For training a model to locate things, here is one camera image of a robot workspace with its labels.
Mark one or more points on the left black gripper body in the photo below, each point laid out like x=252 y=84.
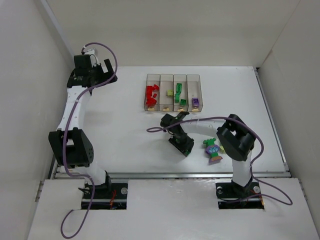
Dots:
x=104 y=75

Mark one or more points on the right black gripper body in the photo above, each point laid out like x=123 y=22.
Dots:
x=181 y=145

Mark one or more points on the purple green flower lego figure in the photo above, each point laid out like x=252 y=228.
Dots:
x=212 y=150

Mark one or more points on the dark green lego cluster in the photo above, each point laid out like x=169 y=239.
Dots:
x=179 y=100

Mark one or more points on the light green lego brick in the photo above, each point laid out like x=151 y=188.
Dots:
x=170 y=93

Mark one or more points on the red lego brick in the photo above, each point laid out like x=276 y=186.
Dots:
x=150 y=90

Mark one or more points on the green 2x4 lego brick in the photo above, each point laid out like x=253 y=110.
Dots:
x=178 y=87

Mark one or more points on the yellow green lego stack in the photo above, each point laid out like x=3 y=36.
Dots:
x=222 y=150

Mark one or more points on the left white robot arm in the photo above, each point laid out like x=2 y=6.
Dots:
x=70 y=145

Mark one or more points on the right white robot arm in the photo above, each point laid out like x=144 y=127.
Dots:
x=233 y=136

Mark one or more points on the clear bin for purple legos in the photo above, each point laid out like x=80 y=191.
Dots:
x=194 y=91

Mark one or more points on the clear bin for red legos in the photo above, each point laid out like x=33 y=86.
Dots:
x=152 y=79

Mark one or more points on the clear bin for light green legos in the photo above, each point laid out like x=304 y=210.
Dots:
x=166 y=103

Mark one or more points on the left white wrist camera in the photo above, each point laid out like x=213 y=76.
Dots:
x=91 y=51

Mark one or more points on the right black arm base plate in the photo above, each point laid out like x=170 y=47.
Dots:
x=233 y=196

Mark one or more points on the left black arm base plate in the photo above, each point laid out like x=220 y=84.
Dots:
x=110 y=197

